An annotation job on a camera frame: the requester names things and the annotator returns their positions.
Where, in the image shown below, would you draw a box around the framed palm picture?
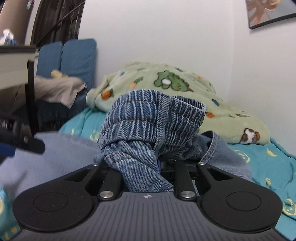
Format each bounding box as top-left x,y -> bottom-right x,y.
245,0 -> 296,30

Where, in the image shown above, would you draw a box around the teal patterned bed sheet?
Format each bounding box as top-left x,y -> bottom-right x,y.
1,108 -> 295,240

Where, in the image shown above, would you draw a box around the blue cushioned sofa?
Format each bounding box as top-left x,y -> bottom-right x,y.
37,39 -> 97,131

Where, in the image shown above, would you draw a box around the yellow toy on sofa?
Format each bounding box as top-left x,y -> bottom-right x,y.
51,69 -> 68,78

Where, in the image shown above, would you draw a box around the beige cloth on sofa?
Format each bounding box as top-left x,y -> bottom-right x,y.
34,76 -> 87,109

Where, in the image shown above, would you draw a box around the green dinosaur fleece blanket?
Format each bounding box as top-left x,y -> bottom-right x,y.
86,61 -> 270,145

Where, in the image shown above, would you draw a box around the blue denim jeans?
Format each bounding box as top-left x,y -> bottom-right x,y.
0,89 -> 254,202

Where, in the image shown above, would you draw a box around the white black-legged table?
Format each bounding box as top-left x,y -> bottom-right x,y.
1,45 -> 40,135

